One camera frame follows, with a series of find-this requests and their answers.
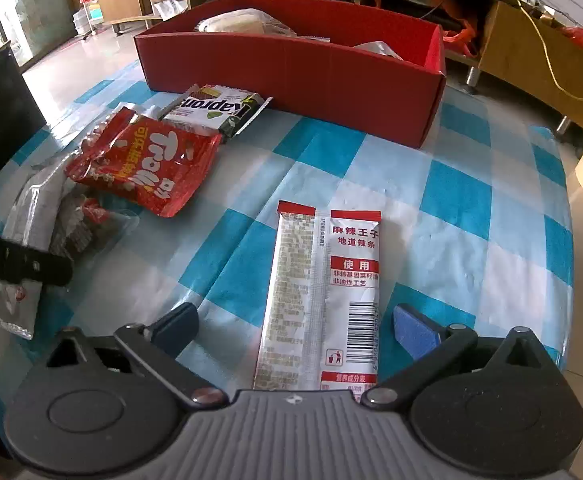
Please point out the red plastic bag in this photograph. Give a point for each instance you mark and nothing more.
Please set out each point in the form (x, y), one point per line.
(581, 37)

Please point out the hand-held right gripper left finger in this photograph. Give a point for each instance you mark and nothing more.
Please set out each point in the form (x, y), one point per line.
(179, 327)

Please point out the wooden TV stand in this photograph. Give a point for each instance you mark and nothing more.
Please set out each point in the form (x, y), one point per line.
(521, 50)

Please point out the small open cardboard box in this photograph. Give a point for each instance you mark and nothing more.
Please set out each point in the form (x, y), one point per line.
(169, 7)

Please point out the blue white checked tablecloth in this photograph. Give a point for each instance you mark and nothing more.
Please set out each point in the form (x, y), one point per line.
(471, 260)

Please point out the white bun clear packet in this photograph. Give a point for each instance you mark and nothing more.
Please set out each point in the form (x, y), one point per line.
(231, 22)

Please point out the grey snack packet green print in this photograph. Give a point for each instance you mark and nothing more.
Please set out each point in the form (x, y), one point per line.
(31, 210)

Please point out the red candy packet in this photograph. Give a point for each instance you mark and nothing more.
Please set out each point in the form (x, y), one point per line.
(146, 160)

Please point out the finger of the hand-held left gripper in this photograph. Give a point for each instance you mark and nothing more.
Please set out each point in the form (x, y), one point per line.
(21, 260)

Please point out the red cardboard box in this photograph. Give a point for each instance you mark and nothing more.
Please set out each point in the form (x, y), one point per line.
(296, 80)

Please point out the orange plastic bag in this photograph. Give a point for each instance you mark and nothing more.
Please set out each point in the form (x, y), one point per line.
(464, 27)

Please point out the white storage cart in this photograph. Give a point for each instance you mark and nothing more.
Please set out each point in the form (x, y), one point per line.
(88, 17)

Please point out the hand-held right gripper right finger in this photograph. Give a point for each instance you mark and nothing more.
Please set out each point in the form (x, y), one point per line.
(414, 332)

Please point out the dark furniture piece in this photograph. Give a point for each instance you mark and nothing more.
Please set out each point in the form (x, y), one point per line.
(1, 125)

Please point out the white wafer packet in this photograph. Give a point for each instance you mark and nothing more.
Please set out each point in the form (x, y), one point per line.
(211, 107)

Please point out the red white spicy strip packet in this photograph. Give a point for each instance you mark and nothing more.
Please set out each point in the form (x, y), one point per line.
(351, 280)

